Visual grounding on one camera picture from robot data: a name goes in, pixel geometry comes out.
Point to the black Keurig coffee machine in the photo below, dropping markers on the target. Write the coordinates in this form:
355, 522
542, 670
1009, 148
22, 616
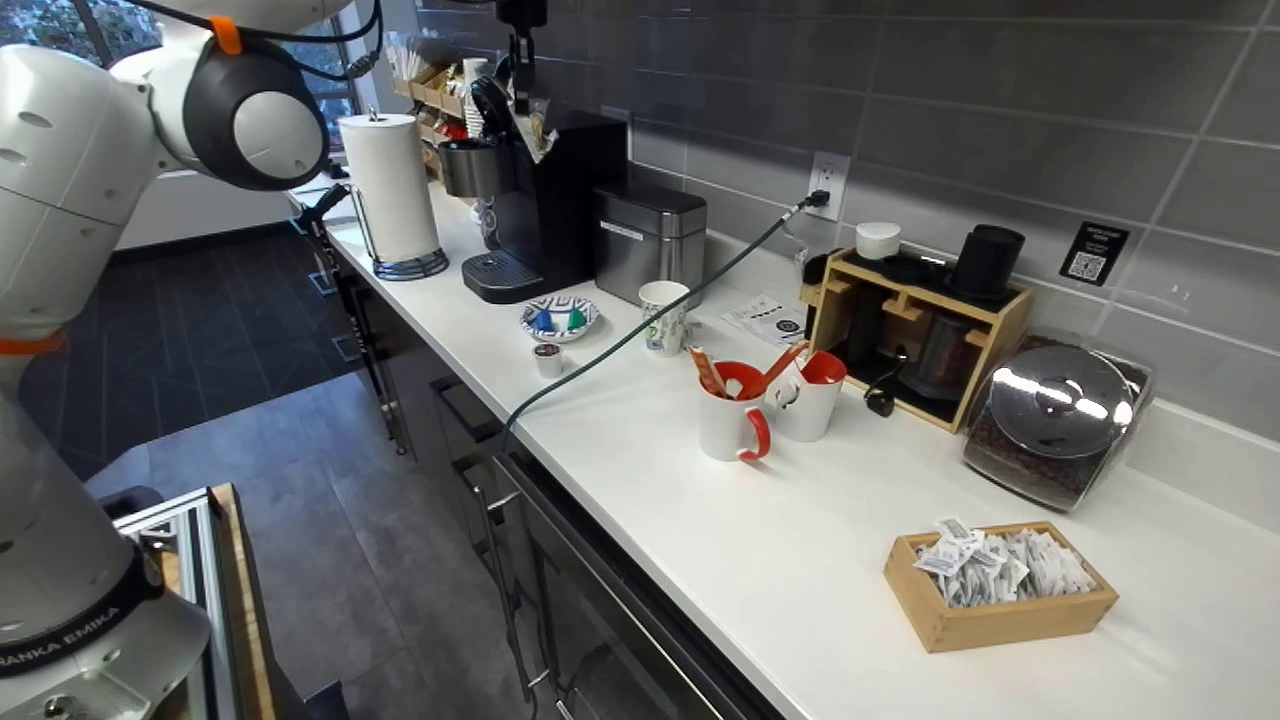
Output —
575, 202

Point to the white wall outlet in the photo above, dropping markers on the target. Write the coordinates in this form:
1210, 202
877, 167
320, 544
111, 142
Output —
828, 183

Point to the white mug red inside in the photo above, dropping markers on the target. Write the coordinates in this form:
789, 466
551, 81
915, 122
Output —
804, 405

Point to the black paper towel holder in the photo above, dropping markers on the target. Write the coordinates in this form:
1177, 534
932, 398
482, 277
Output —
413, 264

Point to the black QR code sign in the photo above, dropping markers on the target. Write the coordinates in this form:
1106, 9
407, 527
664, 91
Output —
1093, 252

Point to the stainless steel box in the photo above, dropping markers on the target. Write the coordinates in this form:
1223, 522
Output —
654, 233

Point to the black clamp mount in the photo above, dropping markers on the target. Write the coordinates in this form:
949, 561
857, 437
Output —
324, 202

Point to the dark wood lower cabinets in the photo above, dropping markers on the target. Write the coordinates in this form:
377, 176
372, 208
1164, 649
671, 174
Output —
425, 415

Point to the wooden organizer rack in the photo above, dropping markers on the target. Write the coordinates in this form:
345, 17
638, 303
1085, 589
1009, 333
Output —
923, 344

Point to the steel cup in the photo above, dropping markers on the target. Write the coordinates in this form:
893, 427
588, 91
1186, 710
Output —
466, 171

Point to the orange stirrer stick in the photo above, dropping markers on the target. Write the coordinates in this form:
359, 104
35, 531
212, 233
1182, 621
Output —
705, 371
787, 366

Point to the wooden board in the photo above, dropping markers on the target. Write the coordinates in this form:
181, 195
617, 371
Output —
247, 624

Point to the stainless dishwasher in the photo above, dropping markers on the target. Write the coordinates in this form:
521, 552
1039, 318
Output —
601, 640

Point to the black canister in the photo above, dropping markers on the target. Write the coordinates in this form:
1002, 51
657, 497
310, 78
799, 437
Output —
991, 260

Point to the green coffee pod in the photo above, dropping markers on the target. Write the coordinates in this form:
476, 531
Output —
577, 321

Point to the small white cup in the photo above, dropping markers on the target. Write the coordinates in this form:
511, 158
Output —
877, 241

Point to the paper cup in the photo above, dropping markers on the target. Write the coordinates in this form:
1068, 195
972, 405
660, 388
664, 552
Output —
660, 327

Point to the white paper sheet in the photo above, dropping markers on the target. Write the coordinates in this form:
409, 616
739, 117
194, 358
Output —
757, 318

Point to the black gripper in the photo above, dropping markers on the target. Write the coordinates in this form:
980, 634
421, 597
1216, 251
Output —
521, 15

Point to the white paper towel roll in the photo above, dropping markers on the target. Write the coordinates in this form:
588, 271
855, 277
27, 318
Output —
388, 187

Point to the small coffee pod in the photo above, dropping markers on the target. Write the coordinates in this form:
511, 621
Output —
551, 362

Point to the wooden box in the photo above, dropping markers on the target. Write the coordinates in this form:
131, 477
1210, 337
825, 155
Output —
1002, 624

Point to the white sugar packets pile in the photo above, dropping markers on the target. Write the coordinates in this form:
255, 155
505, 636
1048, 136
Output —
1002, 567

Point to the black round knob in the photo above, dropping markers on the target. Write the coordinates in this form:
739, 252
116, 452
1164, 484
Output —
880, 403

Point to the blue patterned plate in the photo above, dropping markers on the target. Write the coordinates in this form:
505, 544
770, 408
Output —
563, 321

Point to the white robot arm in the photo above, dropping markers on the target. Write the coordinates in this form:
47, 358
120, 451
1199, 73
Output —
64, 202

